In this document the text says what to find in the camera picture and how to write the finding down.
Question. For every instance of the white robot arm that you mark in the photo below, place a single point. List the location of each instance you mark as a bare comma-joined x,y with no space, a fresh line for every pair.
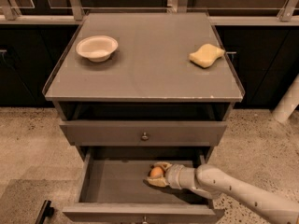
210,182

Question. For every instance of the round metal top drawer knob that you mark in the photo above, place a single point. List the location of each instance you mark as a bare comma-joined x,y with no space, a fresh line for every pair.
144,137

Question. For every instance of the yellow sponge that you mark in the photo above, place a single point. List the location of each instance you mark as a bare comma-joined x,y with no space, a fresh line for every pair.
206,55

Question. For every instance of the metal middle drawer knob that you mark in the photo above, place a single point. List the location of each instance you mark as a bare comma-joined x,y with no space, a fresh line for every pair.
144,220

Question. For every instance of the grey open middle drawer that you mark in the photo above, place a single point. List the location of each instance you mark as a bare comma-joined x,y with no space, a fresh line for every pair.
113,189

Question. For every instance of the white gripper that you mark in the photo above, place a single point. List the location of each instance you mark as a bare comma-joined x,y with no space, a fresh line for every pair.
174,174

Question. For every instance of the orange fruit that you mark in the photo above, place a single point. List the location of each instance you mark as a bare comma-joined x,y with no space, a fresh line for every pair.
156,172

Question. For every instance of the grey top drawer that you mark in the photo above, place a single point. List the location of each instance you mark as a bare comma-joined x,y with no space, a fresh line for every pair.
120,133

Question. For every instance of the white bowl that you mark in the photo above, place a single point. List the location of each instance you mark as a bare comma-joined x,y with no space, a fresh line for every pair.
97,48

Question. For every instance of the black object on floor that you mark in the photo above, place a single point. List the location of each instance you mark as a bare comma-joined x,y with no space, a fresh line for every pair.
46,211

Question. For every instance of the grey drawer cabinet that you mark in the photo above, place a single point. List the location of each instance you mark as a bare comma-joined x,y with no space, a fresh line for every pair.
149,77

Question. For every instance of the metal railing frame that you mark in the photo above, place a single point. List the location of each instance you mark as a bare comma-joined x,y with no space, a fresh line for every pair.
220,12

